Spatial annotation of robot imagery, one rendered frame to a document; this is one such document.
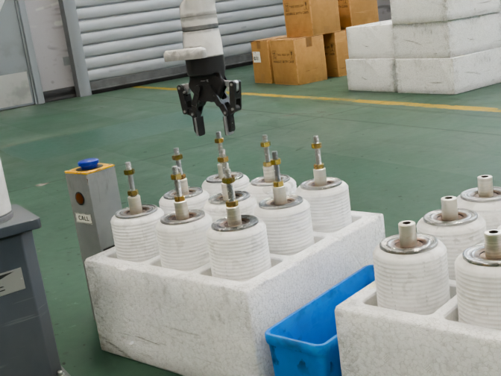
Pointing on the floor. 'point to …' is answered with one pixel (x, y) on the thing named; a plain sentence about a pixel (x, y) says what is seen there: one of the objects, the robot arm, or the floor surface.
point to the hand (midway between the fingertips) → (214, 128)
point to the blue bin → (314, 332)
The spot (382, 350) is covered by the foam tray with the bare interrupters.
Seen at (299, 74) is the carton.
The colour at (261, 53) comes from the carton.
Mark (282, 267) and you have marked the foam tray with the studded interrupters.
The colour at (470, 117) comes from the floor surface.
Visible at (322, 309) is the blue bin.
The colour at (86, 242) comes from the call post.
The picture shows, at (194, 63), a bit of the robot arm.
